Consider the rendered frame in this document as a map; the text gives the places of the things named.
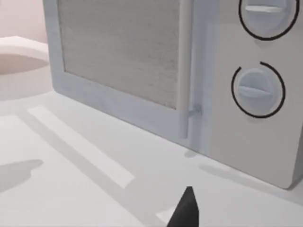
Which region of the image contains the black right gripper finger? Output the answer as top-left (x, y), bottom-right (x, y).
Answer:
top-left (166, 186), bottom-right (200, 227)

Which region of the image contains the pale microwave oven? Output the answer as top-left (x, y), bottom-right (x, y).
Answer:
top-left (42, 0), bottom-right (303, 190)

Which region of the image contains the pale round microwave knob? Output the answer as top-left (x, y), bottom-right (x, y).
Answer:
top-left (237, 68), bottom-right (276, 113)
top-left (243, 0), bottom-right (288, 35)

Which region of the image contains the microwave oven door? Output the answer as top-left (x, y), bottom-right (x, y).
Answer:
top-left (42, 0), bottom-right (204, 152)

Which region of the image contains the white sink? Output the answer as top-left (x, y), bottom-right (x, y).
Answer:
top-left (0, 35), bottom-right (55, 101)

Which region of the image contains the microwave door handle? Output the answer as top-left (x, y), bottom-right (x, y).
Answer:
top-left (178, 0), bottom-right (203, 140)

